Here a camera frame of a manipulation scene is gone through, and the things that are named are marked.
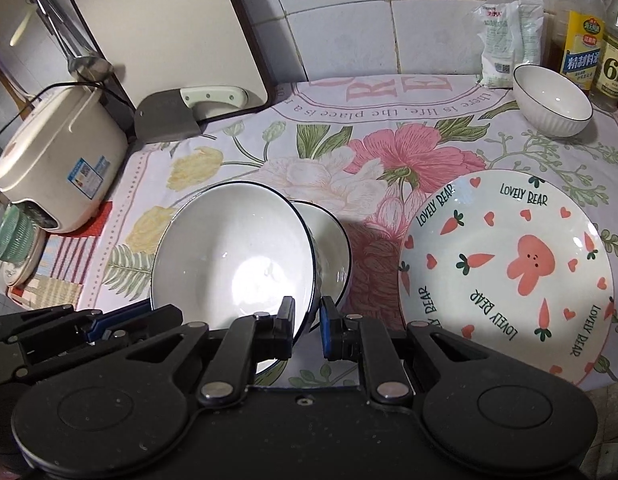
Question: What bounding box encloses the white basin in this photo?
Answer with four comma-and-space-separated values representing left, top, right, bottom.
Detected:
4, 230, 48, 288

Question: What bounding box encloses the white rice cooker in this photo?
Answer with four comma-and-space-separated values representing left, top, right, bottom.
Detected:
0, 85, 130, 234

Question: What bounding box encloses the floral tablecloth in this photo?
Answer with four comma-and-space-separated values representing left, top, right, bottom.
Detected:
76, 72, 618, 391

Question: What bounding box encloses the white plastic spoon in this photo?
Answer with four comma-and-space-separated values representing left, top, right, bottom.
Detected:
9, 7, 37, 46

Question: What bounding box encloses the red striped mat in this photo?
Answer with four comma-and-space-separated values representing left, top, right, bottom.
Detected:
19, 201, 114, 311

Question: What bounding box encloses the white ribbed bowl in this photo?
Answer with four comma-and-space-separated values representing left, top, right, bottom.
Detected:
512, 63, 594, 138
150, 181, 320, 376
289, 200, 354, 333

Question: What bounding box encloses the clear bottle with pale label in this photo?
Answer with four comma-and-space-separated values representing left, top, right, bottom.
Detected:
589, 0, 618, 113

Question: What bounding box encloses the white plate with bunny print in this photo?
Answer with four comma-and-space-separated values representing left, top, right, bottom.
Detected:
398, 169, 617, 390

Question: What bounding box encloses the green colander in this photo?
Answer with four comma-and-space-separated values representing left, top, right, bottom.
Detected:
0, 205, 40, 263

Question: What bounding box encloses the yellow label bottle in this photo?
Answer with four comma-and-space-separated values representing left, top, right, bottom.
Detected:
545, 0, 607, 93

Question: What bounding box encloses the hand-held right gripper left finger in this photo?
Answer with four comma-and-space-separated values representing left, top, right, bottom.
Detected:
124, 296, 296, 407

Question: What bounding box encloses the black rice cooker cord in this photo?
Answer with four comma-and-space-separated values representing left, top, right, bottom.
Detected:
0, 80, 134, 161

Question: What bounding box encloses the metal ladle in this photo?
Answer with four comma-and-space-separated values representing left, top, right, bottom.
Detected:
26, 0, 113, 81

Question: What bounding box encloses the white salt bag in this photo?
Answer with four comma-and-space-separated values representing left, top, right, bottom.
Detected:
476, 0, 546, 90

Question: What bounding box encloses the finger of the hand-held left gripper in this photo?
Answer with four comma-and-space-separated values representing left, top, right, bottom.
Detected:
0, 303, 186, 347
11, 334, 140, 387

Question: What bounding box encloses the cleaver with white handle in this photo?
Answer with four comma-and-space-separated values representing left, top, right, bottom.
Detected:
134, 86, 250, 145

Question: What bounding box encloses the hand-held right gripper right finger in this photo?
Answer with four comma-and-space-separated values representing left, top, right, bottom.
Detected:
320, 296, 494, 407

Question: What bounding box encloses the white cutting board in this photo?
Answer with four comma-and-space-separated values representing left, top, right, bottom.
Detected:
70, 0, 270, 123

